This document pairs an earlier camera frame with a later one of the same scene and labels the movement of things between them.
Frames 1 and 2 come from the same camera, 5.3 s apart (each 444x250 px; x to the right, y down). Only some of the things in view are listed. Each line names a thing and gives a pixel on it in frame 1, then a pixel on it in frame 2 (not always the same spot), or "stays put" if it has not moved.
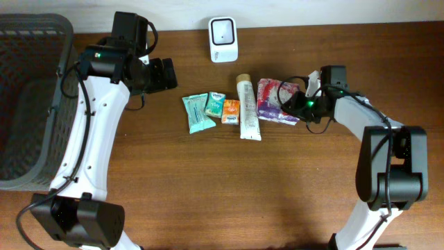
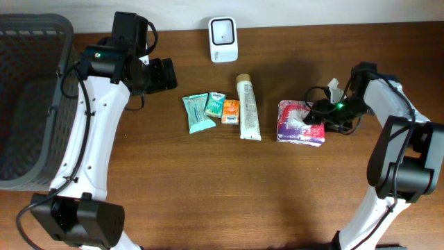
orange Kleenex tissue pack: [230, 112] stays put
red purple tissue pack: [272, 94] -> [291, 126]
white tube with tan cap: [250, 128] stays put
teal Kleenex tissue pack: [215, 105] stays put
